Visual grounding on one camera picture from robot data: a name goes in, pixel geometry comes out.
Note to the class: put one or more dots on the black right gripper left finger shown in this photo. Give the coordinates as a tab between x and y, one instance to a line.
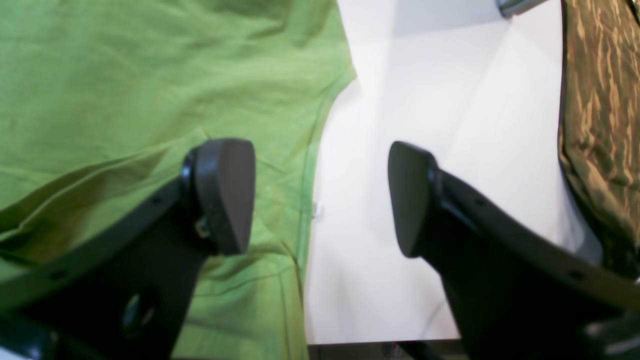
124	294

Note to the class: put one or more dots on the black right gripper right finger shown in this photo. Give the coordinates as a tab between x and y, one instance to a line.
513	294

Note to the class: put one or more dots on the green T-shirt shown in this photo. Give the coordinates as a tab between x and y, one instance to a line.
102	99

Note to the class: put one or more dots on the camouflage cloth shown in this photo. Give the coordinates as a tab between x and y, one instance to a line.
599	124

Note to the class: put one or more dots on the grey plastic bin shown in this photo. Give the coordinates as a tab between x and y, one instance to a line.
510	8

